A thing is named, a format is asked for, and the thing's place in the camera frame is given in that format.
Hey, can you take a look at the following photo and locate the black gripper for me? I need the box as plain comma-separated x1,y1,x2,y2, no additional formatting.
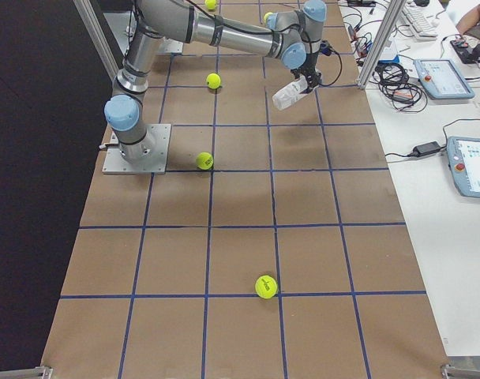
291,39,335,95

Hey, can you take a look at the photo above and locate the clear tennis ball can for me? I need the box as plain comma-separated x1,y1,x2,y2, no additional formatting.
272,77,308,111

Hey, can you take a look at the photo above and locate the tennis ball near arm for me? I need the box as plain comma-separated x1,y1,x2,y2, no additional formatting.
206,73,222,90

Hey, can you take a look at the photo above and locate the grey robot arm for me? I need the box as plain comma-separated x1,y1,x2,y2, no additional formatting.
100,1,329,174

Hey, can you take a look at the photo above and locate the centre tennis ball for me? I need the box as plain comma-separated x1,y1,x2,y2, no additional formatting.
195,152,214,171

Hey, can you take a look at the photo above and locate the far right side tennis ball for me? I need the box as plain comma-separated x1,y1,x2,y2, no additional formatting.
254,275,278,299

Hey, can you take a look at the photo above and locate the white keyboard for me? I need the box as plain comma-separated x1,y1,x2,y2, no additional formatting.
400,6,438,41

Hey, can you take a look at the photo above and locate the upper teach pendant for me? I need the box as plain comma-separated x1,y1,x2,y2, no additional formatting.
414,59,474,99

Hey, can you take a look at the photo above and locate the teach pendant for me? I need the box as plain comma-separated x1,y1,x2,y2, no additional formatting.
446,136,480,198
414,59,474,99

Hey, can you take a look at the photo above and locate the black power adapter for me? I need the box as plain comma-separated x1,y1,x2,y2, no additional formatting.
411,141,442,158

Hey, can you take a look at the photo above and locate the lower teach pendant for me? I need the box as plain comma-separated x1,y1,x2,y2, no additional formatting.
446,136,480,198

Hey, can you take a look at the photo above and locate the bundle of black cables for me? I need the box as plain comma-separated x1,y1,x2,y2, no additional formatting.
372,62,429,114

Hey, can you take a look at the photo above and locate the aluminium frame post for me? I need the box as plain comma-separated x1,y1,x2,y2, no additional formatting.
357,0,407,90

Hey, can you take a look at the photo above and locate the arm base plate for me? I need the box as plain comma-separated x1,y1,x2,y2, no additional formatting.
158,38,184,54
102,124,171,174

